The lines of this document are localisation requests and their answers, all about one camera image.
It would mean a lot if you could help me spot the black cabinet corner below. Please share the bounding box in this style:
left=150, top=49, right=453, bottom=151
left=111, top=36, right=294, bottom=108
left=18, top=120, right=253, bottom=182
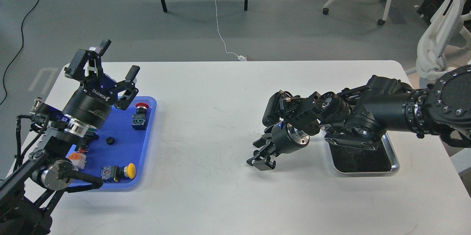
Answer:
left=417, top=0, right=471, bottom=25

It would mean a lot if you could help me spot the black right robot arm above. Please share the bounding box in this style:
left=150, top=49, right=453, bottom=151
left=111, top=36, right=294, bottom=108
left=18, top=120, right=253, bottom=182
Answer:
left=246, top=65, right=470, bottom=173

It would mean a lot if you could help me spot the white office chair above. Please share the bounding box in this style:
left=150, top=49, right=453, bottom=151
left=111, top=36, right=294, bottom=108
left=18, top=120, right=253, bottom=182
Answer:
left=406, top=0, right=470, bottom=81

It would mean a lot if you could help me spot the red push button switch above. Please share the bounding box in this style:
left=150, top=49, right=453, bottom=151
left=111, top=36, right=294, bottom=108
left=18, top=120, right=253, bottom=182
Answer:
left=131, top=102, right=149, bottom=131

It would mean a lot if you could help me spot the yellow push button switch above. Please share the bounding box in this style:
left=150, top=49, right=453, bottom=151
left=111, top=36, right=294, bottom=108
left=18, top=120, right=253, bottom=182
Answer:
left=100, top=163, right=137, bottom=182

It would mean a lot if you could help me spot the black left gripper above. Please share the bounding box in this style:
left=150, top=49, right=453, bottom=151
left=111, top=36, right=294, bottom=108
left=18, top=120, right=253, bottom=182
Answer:
left=63, top=39, right=140, bottom=128

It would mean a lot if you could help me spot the black selector switch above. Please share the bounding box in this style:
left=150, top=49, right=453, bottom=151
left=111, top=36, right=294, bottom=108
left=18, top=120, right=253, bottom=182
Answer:
left=74, top=131, right=99, bottom=153

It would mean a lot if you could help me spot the orange grey indicator switch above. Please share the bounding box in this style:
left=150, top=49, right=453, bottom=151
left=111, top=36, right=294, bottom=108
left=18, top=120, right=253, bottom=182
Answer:
left=67, top=152, right=87, bottom=170

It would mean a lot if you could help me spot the small black gear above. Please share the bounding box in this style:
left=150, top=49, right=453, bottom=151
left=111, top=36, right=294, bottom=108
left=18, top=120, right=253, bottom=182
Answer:
left=105, top=137, right=116, bottom=146

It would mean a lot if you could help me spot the silver metal tray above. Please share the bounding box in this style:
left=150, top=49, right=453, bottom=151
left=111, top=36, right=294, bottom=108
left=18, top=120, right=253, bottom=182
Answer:
left=324, top=133, right=400, bottom=177

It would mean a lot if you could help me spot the blue plastic tray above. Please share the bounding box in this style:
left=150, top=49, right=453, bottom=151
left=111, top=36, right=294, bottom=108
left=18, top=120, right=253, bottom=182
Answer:
left=79, top=96, right=157, bottom=192

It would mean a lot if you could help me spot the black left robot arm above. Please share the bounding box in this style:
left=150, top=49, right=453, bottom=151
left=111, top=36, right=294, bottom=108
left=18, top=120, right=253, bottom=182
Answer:
left=0, top=39, right=140, bottom=235

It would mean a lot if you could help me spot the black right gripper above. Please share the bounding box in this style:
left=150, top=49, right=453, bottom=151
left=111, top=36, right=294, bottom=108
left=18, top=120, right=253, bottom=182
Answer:
left=246, top=122, right=310, bottom=171

